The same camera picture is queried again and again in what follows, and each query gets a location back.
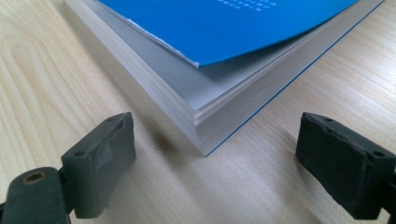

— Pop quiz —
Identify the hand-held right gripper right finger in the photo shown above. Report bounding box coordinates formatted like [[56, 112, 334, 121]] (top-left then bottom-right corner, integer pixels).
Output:
[[295, 112, 396, 220]]

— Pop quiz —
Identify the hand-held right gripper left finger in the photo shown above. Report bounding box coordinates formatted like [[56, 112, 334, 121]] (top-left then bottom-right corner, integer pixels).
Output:
[[61, 111, 136, 219]]

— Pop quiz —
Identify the blue paperback book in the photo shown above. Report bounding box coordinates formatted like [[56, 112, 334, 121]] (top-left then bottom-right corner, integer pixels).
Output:
[[64, 0, 386, 158]]

